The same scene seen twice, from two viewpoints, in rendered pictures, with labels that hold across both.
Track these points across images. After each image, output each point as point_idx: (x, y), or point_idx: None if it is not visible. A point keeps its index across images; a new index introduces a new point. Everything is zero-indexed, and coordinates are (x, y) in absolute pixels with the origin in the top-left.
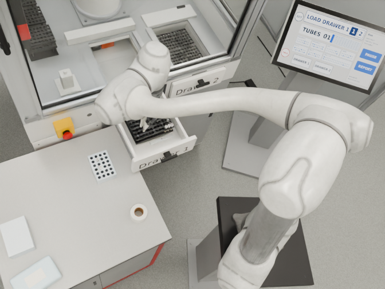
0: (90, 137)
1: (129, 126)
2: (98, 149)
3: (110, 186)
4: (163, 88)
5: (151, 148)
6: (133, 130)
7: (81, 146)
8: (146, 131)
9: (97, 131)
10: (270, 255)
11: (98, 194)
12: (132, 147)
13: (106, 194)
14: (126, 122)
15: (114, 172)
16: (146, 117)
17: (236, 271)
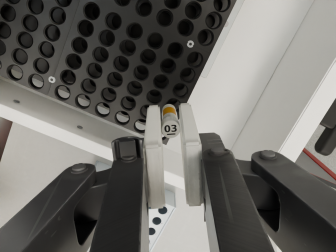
0: (21, 155)
1: (91, 112)
2: (70, 165)
3: (179, 219)
4: None
5: (216, 86)
6: (116, 113)
7: (29, 190)
8: (170, 76)
9: (15, 125)
10: None
11: (172, 250)
12: (173, 177)
13: (189, 240)
14: (61, 88)
15: (165, 206)
16: (160, 134)
17: None
